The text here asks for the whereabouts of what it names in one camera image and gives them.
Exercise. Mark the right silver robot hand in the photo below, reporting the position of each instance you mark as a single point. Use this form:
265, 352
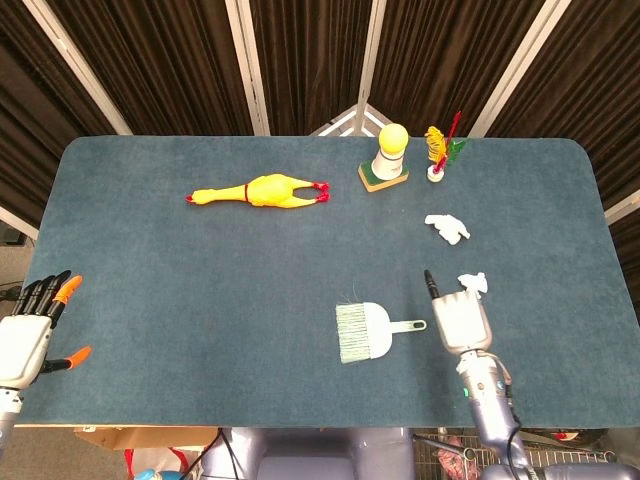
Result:
462, 322

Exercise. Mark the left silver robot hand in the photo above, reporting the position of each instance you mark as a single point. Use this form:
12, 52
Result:
22, 345

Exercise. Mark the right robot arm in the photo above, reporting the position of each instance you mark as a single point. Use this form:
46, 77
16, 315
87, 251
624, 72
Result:
492, 405

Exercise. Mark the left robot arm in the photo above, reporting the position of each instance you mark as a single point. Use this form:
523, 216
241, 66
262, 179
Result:
7, 410

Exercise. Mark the small crumpled white paper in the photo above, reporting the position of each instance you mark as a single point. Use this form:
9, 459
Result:
472, 281

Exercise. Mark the large crumpled white paper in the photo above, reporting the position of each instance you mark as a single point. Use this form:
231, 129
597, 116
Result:
450, 229

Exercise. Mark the brown cardboard box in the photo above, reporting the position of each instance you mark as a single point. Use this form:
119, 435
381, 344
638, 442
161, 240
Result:
145, 436

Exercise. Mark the yellow green sponge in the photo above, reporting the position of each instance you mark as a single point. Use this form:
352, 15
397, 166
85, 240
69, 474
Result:
370, 184

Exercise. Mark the red and white bag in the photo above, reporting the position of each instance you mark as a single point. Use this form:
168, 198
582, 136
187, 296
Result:
150, 460

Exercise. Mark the white paper cup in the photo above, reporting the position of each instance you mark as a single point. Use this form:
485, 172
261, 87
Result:
387, 167

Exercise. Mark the colourful feather shuttlecock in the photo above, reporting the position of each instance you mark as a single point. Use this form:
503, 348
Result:
436, 145

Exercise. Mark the yellow ball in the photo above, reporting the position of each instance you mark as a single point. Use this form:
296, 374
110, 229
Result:
393, 137

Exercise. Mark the grey robot torso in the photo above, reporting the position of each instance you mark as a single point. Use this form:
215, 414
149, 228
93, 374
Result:
310, 455

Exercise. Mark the blue felt table cloth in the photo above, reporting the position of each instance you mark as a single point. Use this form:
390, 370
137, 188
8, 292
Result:
225, 280

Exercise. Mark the yellow rubber chicken toy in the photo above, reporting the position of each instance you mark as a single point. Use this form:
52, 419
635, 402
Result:
270, 190

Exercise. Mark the dark brown curtain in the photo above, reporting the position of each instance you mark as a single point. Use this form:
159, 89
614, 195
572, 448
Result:
175, 65

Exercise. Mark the white frame post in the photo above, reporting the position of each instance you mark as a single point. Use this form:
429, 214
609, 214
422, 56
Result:
17, 222
515, 70
248, 70
622, 207
80, 70
369, 65

